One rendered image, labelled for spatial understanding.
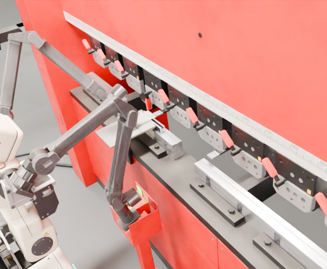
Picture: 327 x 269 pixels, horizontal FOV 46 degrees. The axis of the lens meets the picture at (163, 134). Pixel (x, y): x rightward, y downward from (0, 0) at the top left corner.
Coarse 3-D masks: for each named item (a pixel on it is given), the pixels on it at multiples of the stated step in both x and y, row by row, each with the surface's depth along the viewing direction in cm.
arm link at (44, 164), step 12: (108, 96) 152; (96, 108) 150; (108, 108) 148; (120, 108) 150; (132, 108) 152; (84, 120) 147; (96, 120) 148; (72, 132) 145; (84, 132) 147; (48, 144) 149; (60, 144) 144; (72, 144) 146; (36, 156) 141; (48, 156) 141; (60, 156) 145; (36, 168) 140; (48, 168) 142
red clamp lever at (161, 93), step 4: (160, 92) 161; (164, 92) 162; (160, 96) 162; (164, 96) 161; (164, 100) 161; (168, 100) 161; (168, 104) 161; (172, 104) 161; (168, 108) 160; (172, 108) 161
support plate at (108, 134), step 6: (138, 114) 207; (108, 126) 201; (114, 126) 200; (138, 126) 198; (144, 126) 197; (150, 126) 196; (96, 132) 198; (102, 132) 197; (108, 132) 196; (114, 132) 196; (138, 132) 193; (102, 138) 193; (108, 138) 192; (114, 138) 192; (132, 138) 192; (108, 144) 188; (114, 144) 188
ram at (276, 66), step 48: (96, 0) 187; (144, 0) 148; (192, 0) 122; (240, 0) 104; (288, 0) 91; (144, 48) 165; (192, 48) 134; (240, 48) 112; (288, 48) 97; (192, 96) 147; (240, 96) 122; (288, 96) 104
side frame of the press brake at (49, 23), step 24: (24, 0) 223; (48, 0) 231; (24, 24) 250; (48, 24) 237; (72, 24) 246; (72, 48) 253; (48, 72) 251; (96, 72) 271; (48, 96) 285; (72, 120) 277
